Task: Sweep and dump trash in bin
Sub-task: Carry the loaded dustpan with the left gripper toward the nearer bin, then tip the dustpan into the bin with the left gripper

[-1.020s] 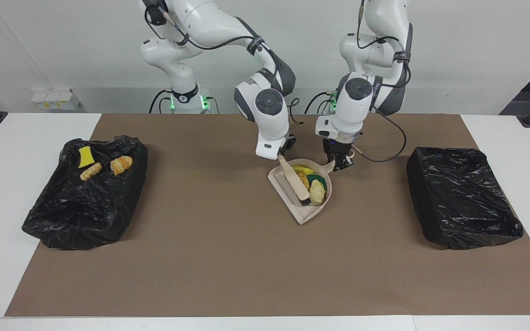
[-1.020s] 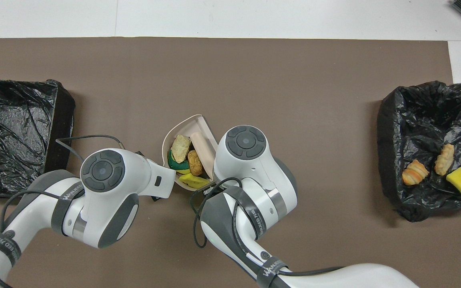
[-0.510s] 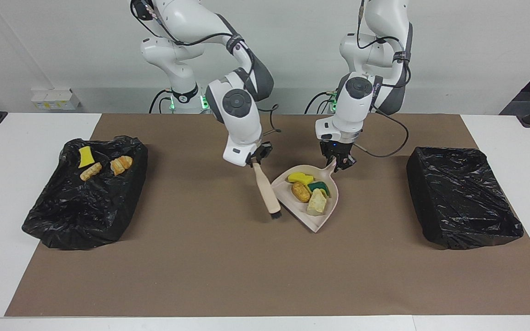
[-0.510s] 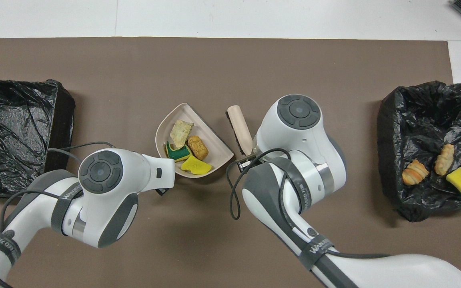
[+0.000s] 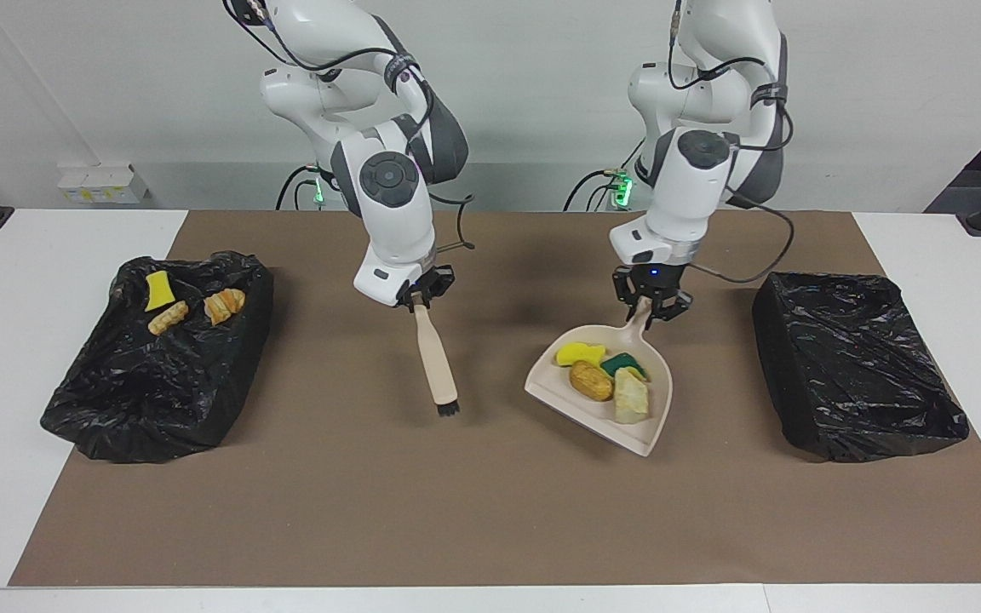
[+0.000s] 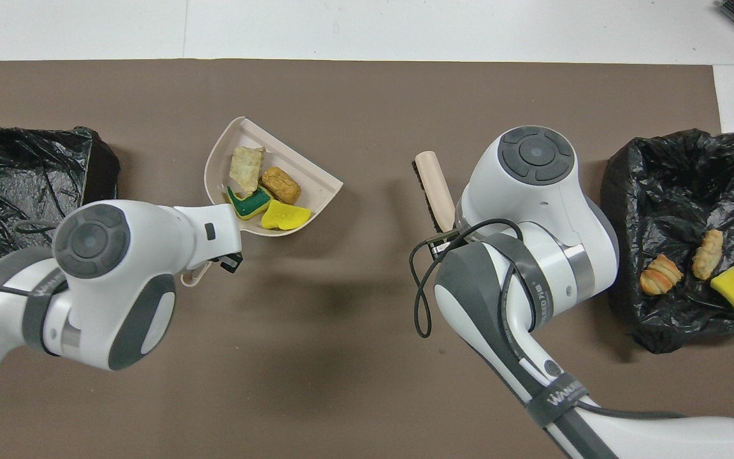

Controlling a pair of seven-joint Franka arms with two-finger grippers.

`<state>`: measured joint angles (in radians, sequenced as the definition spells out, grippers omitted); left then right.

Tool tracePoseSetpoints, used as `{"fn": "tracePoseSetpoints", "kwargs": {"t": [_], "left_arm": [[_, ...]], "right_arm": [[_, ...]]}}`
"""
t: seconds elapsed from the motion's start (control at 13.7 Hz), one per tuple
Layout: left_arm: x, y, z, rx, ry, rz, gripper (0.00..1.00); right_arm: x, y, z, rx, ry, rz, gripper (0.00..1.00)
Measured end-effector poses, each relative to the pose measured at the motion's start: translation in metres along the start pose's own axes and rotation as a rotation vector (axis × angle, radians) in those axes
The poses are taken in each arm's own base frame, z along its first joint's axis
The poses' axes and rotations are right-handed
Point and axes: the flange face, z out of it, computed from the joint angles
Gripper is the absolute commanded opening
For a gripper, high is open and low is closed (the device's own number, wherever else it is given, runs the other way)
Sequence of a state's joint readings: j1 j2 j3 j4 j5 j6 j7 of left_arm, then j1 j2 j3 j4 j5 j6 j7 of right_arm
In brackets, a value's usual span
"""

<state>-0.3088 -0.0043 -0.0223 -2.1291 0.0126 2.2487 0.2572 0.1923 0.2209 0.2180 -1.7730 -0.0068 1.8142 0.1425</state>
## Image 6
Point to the green and yellow sponge piece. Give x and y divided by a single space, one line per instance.
249 205

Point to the beige brush with black bristles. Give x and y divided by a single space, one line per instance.
434 178

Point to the golden fried croquette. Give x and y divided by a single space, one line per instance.
281 185

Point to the pale angular bread chunk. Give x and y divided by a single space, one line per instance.
246 167

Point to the beige plastic dustpan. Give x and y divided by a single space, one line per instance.
309 182

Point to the striped orange croissant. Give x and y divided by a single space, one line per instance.
660 275

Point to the pale rounded bread piece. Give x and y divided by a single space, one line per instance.
708 255

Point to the yellow sponge wedge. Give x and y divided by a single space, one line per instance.
732 289

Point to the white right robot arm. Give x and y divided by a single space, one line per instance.
532 210

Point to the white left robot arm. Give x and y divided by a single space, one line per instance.
118 287

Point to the bin with loose black bag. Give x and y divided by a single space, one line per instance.
673 191

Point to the bin with taut black bag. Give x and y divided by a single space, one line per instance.
10 172

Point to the brown table mat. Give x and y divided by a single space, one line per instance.
278 382

